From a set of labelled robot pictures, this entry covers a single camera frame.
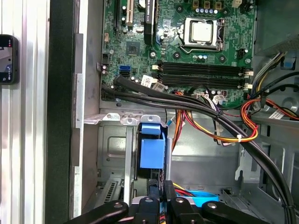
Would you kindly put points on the black graphics card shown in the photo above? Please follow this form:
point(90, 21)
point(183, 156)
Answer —
point(149, 23)

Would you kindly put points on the black RAM slot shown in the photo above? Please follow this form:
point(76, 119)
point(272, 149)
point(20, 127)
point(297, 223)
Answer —
point(203, 80)
point(203, 67)

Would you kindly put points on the silver CPU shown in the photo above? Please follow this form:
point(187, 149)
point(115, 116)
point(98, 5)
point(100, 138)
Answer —
point(202, 31)

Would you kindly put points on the white expansion slot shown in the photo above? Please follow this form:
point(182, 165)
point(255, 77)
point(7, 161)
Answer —
point(130, 14)

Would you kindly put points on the green motherboard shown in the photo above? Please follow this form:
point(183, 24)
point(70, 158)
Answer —
point(238, 30)

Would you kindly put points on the black expansion slot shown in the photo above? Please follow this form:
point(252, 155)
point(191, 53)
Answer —
point(116, 14)

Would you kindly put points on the metal optical drive cage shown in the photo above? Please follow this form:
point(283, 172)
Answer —
point(287, 163)

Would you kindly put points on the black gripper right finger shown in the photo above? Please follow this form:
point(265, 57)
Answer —
point(184, 214)

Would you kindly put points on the black smartphone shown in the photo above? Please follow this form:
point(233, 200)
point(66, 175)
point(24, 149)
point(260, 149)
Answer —
point(9, 58)

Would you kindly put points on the metal socket cover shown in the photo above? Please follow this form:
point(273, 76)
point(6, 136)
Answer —
point(187, 32)

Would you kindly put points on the black chipset chip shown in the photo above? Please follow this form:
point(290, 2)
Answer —
point(133, 48)

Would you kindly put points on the metal disk bay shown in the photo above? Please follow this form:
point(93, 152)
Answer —
point(128, 151)

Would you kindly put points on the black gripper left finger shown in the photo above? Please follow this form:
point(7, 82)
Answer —
point(147, 212)

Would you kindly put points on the grey power supply unit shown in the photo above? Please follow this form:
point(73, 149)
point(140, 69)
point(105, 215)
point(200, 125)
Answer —
point(275, 23)

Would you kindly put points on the CPU socket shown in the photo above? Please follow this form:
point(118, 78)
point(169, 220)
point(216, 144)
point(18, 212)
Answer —
point(222, 35)

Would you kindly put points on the hard disk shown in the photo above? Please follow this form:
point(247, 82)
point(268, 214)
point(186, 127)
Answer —
point(151, 154)

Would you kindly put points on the blue SATA port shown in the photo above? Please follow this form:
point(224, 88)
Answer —
point(124, 68)

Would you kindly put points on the black open PC case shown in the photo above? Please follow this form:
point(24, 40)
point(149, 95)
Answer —
point(60, 93)

